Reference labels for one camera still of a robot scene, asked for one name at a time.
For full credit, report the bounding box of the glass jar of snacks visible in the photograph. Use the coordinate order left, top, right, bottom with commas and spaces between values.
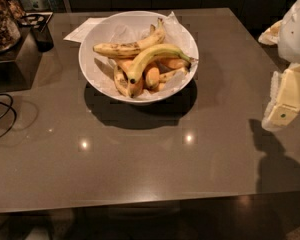
0, 0, 21, 53

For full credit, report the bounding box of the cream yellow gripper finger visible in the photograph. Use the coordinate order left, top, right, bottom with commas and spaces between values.
266, 63, 300, 127

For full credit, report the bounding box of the white bowl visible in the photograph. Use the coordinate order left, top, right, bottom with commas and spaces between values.
79, 11, 199, 105

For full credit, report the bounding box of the orange plantain right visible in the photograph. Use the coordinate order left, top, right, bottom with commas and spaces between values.
159, 58, 189, 69

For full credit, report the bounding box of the small brown-spotted banana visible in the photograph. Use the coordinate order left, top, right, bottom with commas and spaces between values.
114, 66, 128, 96

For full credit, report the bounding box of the orange plantain left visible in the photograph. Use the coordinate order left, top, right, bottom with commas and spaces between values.
115, 59, 143, 98

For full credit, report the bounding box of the orange plantain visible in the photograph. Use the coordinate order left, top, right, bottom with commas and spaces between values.
159, 58, 189, 69
115, 59, 143, 98
144, 63, 160, 89

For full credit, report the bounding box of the dark wooden box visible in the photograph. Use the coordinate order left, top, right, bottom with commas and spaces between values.
0, 28, 42, 92

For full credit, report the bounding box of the white paper sheet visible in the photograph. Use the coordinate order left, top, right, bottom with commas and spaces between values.
63, 18, 103, 43

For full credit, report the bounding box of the spotted ripe banana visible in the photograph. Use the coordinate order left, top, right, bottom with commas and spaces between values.
93, 18, 165, 58

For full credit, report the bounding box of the yellow banana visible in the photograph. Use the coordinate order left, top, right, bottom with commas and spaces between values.
126, 44, 193, 84

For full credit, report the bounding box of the orange plantain middle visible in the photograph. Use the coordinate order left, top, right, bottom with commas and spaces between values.
144, 63, 160, 89

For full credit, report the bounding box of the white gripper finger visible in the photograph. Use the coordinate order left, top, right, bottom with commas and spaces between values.
261, 71, 282, 132

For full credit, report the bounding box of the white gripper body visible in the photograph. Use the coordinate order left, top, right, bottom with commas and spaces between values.
278, 0, 300, 63

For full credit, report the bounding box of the black mug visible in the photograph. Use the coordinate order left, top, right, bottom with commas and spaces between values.
18, 13, 54, 52

